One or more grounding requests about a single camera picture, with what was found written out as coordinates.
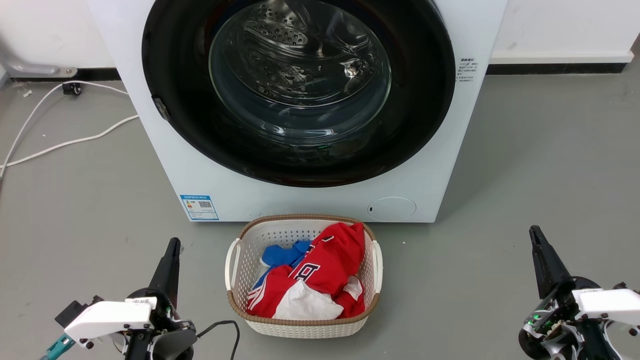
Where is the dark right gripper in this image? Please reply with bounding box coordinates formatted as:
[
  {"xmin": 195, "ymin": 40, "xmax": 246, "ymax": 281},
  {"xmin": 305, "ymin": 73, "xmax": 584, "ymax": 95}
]
[{"xmin": 518, "ymin": 225, "xmax": 603, "ymax": 360}]

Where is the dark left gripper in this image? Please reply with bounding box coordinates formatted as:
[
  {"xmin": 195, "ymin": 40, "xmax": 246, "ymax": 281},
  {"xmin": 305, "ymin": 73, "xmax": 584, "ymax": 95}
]
[{"xmin": 127, "ymin": 237, "xmax": 197, "ymax": 335}]

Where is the black round washing machine door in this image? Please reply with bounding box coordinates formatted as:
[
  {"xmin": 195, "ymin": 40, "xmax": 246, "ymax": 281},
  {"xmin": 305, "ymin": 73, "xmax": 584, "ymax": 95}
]
[{"xmin": 141, "ymin": 0, "xmax": 457, "ymax": 188}]

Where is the white front-load washing machine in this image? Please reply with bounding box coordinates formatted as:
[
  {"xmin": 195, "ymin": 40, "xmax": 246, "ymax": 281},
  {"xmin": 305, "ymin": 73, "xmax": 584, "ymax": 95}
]
[{"xmin": 86, "ymin": 0, "xmax": 509, "ymax": 224}]

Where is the blue energy label sticker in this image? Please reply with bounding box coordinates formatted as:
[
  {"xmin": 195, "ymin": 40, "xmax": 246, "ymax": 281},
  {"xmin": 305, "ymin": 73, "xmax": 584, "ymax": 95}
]
[{"xmin": 179, "ymin": 194, "xmax": 220, "ymax": 222}]

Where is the blue garment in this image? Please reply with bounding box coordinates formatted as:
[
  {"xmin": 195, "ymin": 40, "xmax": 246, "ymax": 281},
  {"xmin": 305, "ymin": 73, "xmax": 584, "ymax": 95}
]
[{"xmin": 252, "ymin": 240, "xmax": 313, "ymax": 291}]

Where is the white garment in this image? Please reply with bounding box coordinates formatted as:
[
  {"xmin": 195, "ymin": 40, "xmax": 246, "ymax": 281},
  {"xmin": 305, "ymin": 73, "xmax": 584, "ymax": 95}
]
[{"xmin": 272, "ymin": 275, "xmax": 364, "ymax": 321}]

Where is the white plastic laundry basket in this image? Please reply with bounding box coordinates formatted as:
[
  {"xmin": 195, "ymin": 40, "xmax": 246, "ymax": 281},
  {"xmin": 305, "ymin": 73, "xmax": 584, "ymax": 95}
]
[{"xmin": 224, "ymin": 214, "xmax": 384, "ymax": 340}]

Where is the red sports jersey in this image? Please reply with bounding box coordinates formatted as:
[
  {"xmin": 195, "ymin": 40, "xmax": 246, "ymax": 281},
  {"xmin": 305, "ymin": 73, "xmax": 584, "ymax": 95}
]
[{"xmin": 246, "ymin": 222, "xmax": 367, "ymax": 320}]

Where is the round white filter cover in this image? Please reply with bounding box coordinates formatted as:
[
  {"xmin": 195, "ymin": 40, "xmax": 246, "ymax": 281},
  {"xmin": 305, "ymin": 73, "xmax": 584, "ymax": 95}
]
[{"xmin": 367, "ymin": 196, "xmax": 417, "ymax": 222}]

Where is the white power cable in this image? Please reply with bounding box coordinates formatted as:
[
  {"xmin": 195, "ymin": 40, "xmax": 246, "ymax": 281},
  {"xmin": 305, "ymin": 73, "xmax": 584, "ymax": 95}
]
[{"xmin": 0, "ymin": 80, "xmax": 140, "ymax": 181}]

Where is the grey pipe bracket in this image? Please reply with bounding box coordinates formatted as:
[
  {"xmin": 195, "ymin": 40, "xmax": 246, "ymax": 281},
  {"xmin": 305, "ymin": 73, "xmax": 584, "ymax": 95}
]
[{"xmin": 0, "ymin": 47, "xmax": 79, "ymax": 79}]

